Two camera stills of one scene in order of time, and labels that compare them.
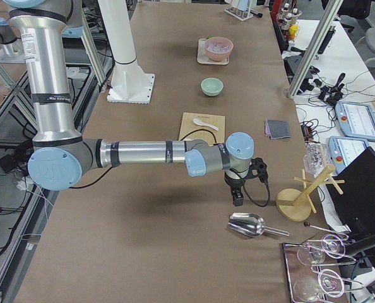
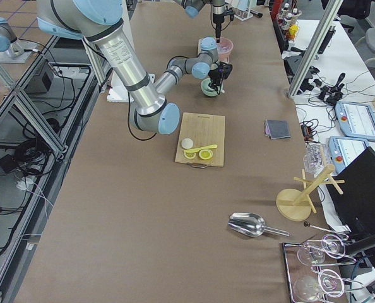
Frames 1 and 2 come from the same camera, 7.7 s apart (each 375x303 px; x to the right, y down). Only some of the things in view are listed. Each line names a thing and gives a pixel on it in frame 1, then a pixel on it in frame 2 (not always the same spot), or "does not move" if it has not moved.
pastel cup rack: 240,9 does not move
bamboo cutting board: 210,128 does not move
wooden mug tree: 296,205 does not move
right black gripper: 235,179 → 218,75
